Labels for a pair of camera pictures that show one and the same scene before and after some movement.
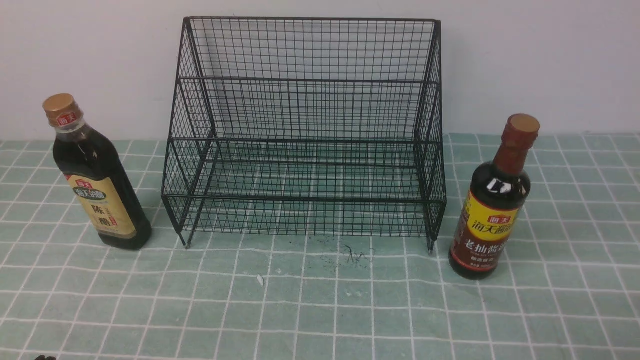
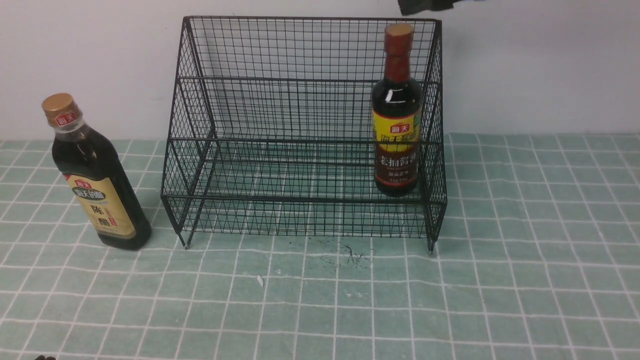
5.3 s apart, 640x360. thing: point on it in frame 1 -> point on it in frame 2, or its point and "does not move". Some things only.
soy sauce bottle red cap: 489,218 -> 396,113
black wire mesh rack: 306,127 does not move
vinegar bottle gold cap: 94,168 does not move
